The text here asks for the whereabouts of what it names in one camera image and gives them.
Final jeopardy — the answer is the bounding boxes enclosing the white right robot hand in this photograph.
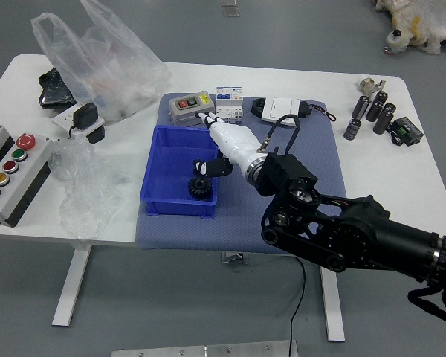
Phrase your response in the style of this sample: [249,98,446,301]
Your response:
[192,110,265,179]

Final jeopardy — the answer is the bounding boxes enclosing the big black gear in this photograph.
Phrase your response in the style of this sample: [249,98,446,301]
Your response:
[187,176,213,202]

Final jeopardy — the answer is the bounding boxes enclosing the blue plastic box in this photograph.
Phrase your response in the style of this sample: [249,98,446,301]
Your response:
[139,125,221,220]

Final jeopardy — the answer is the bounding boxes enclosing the grey pushbutton control box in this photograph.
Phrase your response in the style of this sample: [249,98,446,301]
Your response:
[0,132,55,228]

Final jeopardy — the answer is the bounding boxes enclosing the white circuit breaker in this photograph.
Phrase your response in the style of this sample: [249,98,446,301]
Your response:
[215,86,245,126]

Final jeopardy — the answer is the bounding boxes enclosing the blue-grey mat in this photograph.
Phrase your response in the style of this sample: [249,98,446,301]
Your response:
[135,91,349,257]

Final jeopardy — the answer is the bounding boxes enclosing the metal floor cover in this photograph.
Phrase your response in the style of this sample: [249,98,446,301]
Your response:
[220,0,241,18]

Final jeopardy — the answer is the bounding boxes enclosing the black block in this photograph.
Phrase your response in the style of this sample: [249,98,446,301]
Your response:
[85,125,106,144]

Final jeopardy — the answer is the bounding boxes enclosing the large clear plastic bag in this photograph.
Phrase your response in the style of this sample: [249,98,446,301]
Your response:
[30,0,172,126]

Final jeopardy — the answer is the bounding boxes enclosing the silver metal fitting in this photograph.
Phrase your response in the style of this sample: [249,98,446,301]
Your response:
[358,77,387,97]

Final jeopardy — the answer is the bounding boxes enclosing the black power adapter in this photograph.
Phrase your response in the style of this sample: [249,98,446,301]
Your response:
[67,103,100,139]

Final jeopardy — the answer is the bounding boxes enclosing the crumpled clear plastic bag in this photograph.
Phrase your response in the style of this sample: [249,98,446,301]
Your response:
[48,134,133,241]

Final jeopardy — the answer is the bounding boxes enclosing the black module green terminal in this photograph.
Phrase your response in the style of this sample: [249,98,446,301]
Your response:
[389,116,424,147]

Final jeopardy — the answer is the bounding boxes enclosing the white socket plate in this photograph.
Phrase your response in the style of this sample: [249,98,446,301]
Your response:
[51,103,106,135]

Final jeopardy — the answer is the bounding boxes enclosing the black plastic tray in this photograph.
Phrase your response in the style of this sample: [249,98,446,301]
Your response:
[38,67,77,109]

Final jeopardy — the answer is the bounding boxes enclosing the white table leg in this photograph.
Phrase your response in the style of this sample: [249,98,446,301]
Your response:
[51,245,92,327]
[319,266,346,342]

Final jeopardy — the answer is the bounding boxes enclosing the silver metal plate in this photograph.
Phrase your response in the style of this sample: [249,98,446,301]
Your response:
[111,339,299,357]

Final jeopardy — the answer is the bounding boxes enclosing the white yellow wrapped bundle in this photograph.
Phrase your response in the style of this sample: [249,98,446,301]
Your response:
[373,0,446,57]

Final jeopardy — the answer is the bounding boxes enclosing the white wall switch plate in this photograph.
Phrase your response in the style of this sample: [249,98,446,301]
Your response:
[260,96,301,128]

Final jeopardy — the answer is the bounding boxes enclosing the grey switch box yellow label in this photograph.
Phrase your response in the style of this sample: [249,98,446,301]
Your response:
[167,91,216,128]

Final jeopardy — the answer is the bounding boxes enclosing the small black module with wires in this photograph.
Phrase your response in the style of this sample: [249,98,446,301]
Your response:
[299,100,337,122]

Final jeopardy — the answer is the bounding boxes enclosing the metal bracket under table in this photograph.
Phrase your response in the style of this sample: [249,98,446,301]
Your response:
[219,251,250,265]

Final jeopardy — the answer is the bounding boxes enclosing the black floor cable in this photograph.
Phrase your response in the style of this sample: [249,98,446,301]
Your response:
[288,256,306,357]

